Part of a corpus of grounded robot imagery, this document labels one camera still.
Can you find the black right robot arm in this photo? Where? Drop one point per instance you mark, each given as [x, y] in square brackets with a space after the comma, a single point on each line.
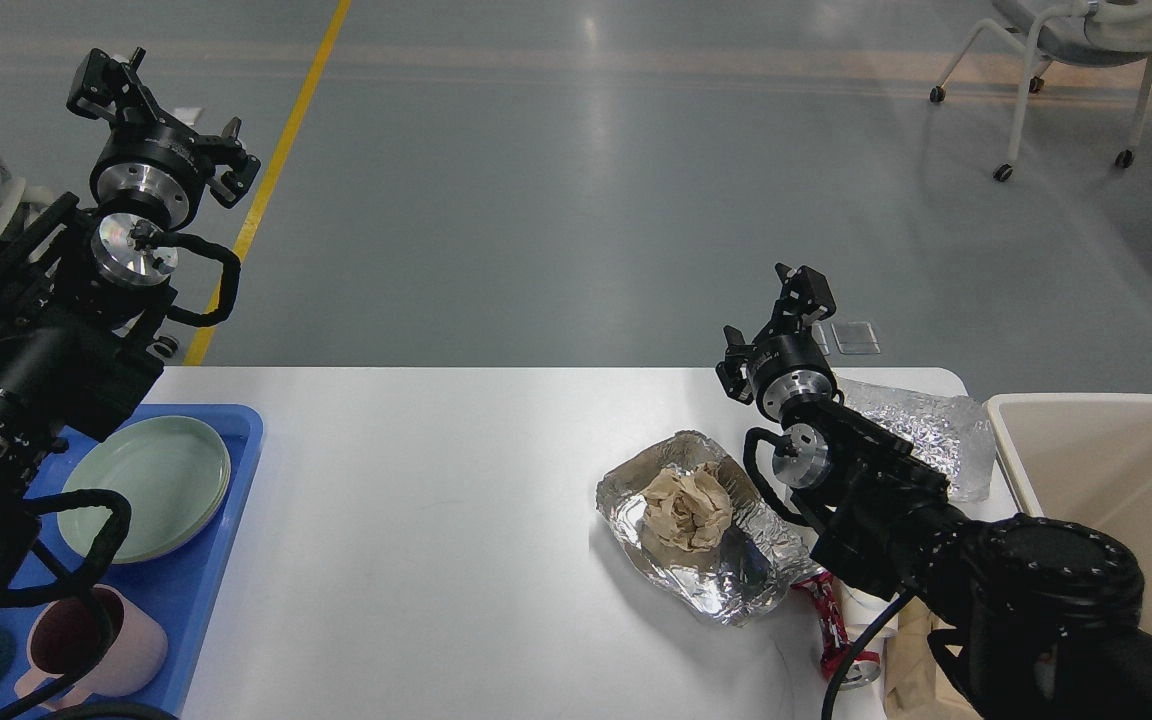
[1042, 615]

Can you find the red snack wrapper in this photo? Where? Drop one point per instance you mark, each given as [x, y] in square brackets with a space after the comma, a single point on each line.
[835, 640]

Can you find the brown paper bag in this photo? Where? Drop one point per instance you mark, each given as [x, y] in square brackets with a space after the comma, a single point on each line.
[914, 685]

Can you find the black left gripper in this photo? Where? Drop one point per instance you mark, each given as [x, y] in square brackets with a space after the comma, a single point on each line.
[152, 164]

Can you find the blue plastic tray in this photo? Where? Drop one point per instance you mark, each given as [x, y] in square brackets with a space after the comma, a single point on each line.
[177, 590]

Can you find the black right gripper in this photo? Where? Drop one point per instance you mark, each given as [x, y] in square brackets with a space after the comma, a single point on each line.
[784, 365]

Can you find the crumpled aluminium foil tray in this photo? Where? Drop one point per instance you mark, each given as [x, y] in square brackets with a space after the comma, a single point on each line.
[753, 567]

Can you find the grey office chair right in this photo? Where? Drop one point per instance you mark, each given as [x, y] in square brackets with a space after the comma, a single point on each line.
[1085, 34]

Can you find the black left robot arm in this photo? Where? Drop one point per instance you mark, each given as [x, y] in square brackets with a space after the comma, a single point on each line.
[59, 369]

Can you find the crumpled brown paper ball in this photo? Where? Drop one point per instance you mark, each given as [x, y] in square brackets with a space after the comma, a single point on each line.
[688, 509]

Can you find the white office chair left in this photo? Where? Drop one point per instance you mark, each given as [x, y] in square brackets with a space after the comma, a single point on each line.
[112, 263]

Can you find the pink mug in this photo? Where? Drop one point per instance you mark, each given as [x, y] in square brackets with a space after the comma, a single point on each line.
[66, 635]

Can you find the mint green plate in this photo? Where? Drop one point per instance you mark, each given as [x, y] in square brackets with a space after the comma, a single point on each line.
[174, 472]

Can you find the crumpled clear plastic container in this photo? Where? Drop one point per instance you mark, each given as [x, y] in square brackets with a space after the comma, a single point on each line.
[950, 433]

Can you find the beige plastic bin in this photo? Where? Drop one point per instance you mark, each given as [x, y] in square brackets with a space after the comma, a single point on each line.
[1084, 457]

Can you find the white paper cup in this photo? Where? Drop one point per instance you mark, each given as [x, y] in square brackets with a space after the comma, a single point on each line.
[859, 610]

